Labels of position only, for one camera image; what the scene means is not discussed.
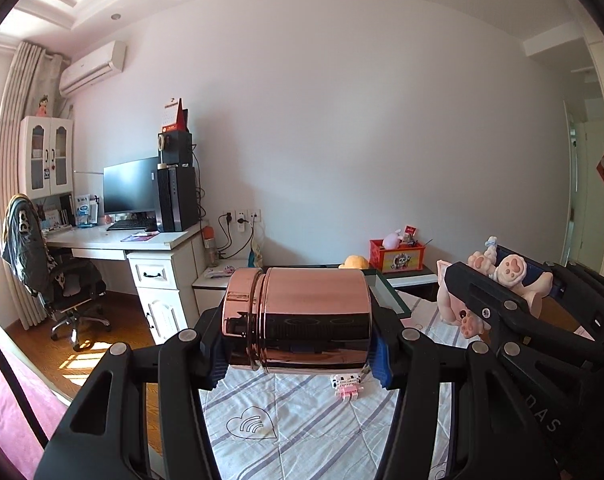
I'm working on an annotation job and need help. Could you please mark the striped bed sheet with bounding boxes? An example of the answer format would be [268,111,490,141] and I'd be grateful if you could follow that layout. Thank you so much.
[197,290,483,480]

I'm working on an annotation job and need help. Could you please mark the black speaker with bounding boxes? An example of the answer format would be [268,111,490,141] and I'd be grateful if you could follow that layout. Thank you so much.
[158,130,193,166]

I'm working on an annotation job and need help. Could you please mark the white wall sockets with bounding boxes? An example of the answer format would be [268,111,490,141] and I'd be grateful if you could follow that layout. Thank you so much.
[222,208,263,224]

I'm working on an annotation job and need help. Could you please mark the dark patterned jacket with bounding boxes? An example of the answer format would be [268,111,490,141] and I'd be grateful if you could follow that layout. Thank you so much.
[2,194,50,294]

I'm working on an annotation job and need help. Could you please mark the grey green-rimmed storage box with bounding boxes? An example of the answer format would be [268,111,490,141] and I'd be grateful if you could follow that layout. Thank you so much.
[362,268,409,319]

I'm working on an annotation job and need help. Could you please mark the beige curtain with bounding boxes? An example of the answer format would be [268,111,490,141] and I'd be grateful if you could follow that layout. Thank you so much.
[0,42,75,331]

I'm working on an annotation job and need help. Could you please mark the black computer tower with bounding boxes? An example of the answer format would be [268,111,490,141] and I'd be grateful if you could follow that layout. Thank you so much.
[157,164,201,233]

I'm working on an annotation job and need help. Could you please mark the small pink block toy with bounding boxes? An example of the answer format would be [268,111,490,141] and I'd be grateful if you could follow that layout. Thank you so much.
[330,372,363,401]

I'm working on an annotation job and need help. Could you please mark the orange-capped bottle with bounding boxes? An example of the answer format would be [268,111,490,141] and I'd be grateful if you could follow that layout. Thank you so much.
[203,226,219,267]

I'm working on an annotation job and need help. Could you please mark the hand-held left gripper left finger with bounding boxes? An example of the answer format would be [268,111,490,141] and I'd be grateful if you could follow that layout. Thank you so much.
[34,307,229,480]

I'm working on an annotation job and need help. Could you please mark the black computer monitor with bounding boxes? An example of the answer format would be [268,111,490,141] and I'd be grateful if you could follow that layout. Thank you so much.
[103,157,161,216]

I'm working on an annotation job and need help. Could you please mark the pink quilt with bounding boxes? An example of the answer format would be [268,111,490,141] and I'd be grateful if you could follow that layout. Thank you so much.
[0,310,70,480]

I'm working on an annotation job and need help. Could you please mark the black keyboard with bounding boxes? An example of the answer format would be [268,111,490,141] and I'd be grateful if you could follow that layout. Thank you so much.
[106,218,158,231]

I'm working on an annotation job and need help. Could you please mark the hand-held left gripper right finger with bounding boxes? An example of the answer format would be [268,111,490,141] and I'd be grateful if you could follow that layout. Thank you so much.
[369,307,552,480]

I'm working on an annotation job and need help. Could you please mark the pink piglet toy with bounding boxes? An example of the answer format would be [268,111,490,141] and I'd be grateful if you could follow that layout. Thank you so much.
[436,236,554,339]

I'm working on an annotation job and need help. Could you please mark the black office chair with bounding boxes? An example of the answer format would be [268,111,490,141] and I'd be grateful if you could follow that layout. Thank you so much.
[2,194,112,352]

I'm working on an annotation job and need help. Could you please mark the black power cables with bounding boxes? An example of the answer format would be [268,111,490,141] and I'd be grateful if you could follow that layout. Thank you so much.
[217,214,255,257]

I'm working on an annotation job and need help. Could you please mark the red desk calendar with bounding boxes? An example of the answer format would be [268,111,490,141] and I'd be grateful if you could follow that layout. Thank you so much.
[162,97,189,133]

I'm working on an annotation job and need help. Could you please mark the rose gold metal canister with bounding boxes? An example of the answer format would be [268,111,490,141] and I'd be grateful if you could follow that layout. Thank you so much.
[221,266,373,376]

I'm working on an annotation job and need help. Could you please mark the white desk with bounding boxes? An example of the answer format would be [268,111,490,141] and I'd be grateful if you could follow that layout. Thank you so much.
[42,220,210,346]

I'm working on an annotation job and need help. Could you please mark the blue white box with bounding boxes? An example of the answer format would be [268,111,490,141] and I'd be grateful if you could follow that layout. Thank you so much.
[74,194,99,229]

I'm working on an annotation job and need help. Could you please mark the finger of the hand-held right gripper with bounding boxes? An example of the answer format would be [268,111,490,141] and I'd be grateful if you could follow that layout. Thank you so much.
[496,245,569,302]
[439,261,604,372]

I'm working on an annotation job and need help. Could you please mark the white door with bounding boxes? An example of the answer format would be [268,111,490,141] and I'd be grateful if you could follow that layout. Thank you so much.
[564,100,604,272]

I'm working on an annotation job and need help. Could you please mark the white glass-door cabinet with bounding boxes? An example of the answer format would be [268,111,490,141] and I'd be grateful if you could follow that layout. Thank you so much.
[19,116,75,201]

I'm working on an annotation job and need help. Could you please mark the red toy storage box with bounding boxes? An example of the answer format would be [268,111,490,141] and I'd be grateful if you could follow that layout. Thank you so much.
[369,237,427,274]

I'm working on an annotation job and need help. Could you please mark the white air conditioner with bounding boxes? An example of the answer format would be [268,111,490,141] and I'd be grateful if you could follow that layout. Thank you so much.
[59,41,127,98]

